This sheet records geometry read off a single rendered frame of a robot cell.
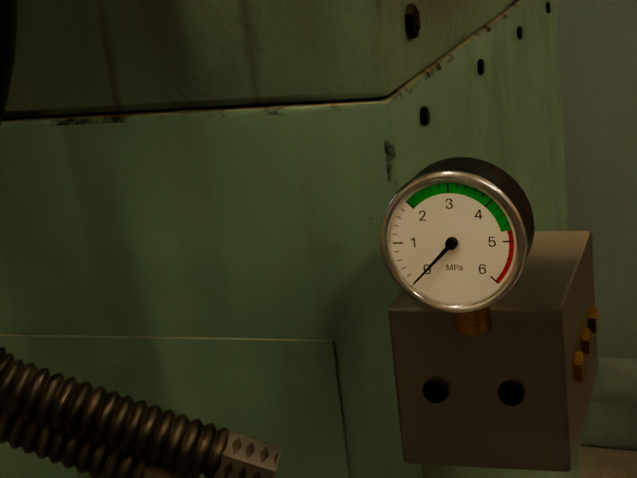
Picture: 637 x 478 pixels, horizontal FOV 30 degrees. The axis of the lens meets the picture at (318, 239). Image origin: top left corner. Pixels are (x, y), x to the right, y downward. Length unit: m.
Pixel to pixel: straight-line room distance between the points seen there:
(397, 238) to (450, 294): 0.03
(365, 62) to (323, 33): 0.02
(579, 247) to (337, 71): 0.15
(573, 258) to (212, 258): 0.18
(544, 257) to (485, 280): 0.10
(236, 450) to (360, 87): 0.18
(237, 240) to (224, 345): 0.06
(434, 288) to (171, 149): 0.17
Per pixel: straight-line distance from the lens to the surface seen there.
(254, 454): 0.53
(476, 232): 0.50
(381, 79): 0.56
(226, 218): 0.60
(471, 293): 0.51
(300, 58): 0.57
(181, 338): 0.63
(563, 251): 0.61
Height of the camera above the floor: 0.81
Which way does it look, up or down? 16 degrees down
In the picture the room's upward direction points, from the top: 7 degrees counter-clockwise
